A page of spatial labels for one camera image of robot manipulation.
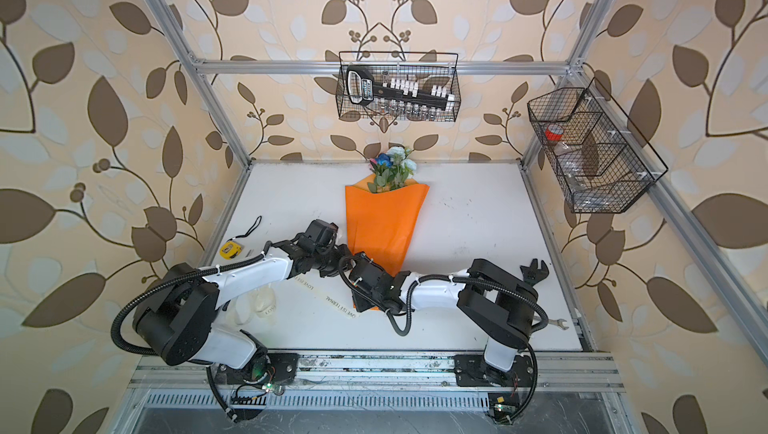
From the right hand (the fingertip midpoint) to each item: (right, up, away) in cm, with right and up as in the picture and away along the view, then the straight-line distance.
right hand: (356, 297), depth 85 cm
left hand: (+1, +10, +1) cm, 10 cm away
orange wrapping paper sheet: (+6, +20, +14) cm, 25 cm away
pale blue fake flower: (+15, +40, +30) cm, 52 cm away
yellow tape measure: (-42, +12, +10) cm, 45 cm away
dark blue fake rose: (+7, +43, +27) cm, 51 cm away
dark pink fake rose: (+5, +35, +26) cm, 44 cm away
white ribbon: (-28, -2, -1) cm, 29 cm away
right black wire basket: (+66, +43, -3) cm, 79 cm away
